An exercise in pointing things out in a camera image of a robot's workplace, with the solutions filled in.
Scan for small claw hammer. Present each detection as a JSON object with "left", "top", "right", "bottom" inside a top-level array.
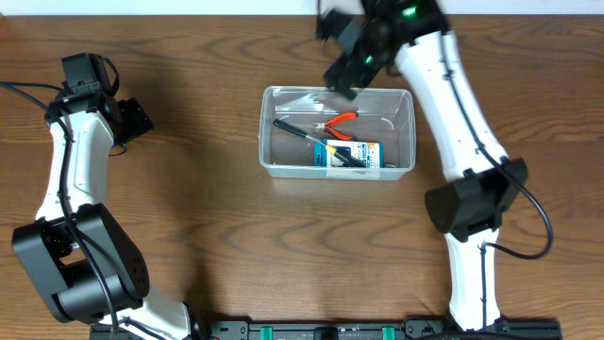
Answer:
[{"left": 273, "top": 119, "right": 327, "bottom": 147}]

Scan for white teal screwdriver box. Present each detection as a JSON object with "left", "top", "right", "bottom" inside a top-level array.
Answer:
[{"left": 313, "top": 140, "right": 384, "bottom": 168}]

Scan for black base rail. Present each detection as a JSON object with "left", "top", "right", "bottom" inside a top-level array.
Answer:
[{"left": 89, "top": 318, "right": 563, "bottom": 340}]

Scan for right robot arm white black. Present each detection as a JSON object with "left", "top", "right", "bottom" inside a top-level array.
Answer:
[{"left": 316, "top": 1, "right": 528, "bottom": 332}]

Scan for black yellow screwdriver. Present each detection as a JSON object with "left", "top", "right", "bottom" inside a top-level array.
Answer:
[{"left": 310, "top": 137, "right": 364, "bottom": 167}]

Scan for clear plastic container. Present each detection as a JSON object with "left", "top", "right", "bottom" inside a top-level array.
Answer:
[{"left": 259, "top": 86, "right": 416, "bottom": 180}]

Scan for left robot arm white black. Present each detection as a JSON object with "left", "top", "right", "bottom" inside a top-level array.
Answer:
[{"left": 12, "top": 99, "right": 192, "bottom": 339}]

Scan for red handled pliers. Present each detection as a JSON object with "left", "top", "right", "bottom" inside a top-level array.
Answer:
[{"left": 312, "top": 111, "right": 359, "bottom": 141}]

